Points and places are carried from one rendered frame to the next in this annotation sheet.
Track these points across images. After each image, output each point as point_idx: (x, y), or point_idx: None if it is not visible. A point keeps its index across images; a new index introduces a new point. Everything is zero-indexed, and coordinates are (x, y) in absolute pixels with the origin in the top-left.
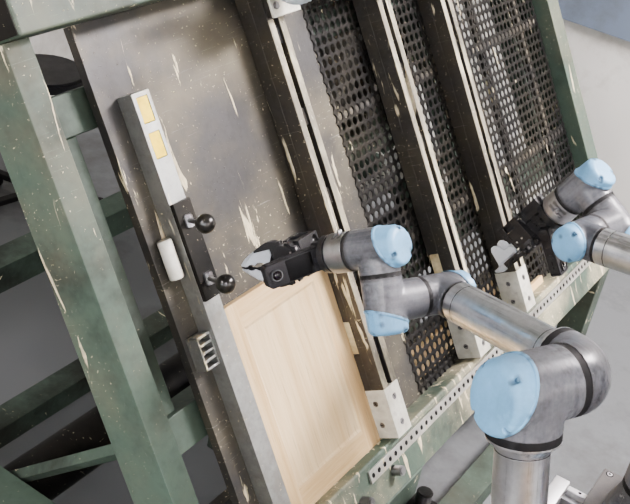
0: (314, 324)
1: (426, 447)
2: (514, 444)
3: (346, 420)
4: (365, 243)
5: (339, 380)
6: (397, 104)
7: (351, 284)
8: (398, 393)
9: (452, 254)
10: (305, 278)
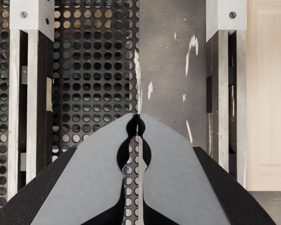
0: (274, 128)
1: None
2: None
3: (272, 29)
4: None
5: (263, 66)
6: None
7: (245, 154)
8: (223, 14)
9: (33, 107)
10: (268, 172)
